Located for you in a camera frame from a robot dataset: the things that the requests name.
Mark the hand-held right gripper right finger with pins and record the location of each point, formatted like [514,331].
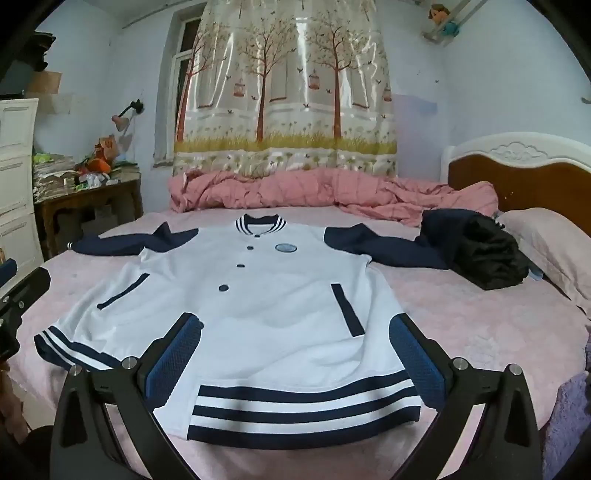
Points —
[415,355]

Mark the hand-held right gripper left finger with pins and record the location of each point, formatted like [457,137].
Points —
[173,355]

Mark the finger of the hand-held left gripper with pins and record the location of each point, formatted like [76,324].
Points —
[30,284]
[7,272]

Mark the white and navy jacket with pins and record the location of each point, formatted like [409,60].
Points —
[277,300]

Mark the white drawer cabinet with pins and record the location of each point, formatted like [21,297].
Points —
[16,184]

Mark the stack of papers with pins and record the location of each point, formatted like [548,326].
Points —
[51,180]

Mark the wooden side table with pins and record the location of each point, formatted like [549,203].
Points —
[92,194]

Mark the black folded garment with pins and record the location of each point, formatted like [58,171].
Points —
[489,258]

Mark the light blue cloth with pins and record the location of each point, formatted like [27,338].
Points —
[535,273]

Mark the orange paper bag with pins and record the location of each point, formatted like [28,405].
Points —
[105,145]

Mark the purple fuzzy blanket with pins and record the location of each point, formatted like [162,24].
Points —
[572,406]

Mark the pink pillow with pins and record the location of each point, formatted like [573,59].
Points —
[554,244]

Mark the cardboard box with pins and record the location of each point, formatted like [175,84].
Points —
[44,83]

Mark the pink checked quilt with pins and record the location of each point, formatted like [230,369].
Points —
[286,189]

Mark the white and wooden headboard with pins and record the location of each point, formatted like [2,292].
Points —
[531,184]

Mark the window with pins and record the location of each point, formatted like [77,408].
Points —
[178,83]

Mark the tree print curtain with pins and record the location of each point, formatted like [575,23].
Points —
[286,92]

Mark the teal plush toy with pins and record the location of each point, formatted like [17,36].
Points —
[450,28]

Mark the stuffed toy on pipe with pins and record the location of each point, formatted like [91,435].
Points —
[461,16]

